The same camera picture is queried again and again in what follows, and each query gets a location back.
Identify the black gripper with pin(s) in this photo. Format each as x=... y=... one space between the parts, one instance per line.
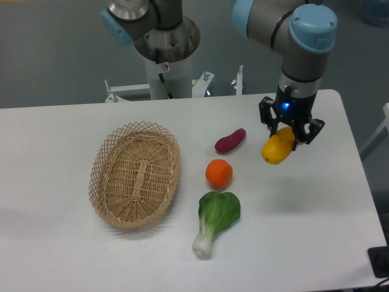
x=289 y=109

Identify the yellow mango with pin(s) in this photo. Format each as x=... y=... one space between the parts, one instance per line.
x=279 y=146

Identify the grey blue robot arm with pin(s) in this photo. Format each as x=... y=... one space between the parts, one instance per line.
x=302 y=32

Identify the purple sweet potato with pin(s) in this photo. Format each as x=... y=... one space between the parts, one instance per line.
x=230 y=142

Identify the orange fruit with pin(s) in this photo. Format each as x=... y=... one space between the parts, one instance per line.
x=219 y=173

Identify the green bok choy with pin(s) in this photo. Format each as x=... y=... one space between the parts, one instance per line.
x=217 y=213

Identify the black device at edge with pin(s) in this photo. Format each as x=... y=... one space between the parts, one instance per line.
x=378 y=257

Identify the woven wicker basket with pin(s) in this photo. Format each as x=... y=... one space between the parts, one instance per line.
x=135 y=175

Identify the white frame right edge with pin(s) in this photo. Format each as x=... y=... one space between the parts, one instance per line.
x=377 y=136

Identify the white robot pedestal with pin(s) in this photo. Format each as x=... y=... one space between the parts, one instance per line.
x=168 y=56

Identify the white metal base frame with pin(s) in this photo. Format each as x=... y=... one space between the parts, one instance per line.
x=200 y=88

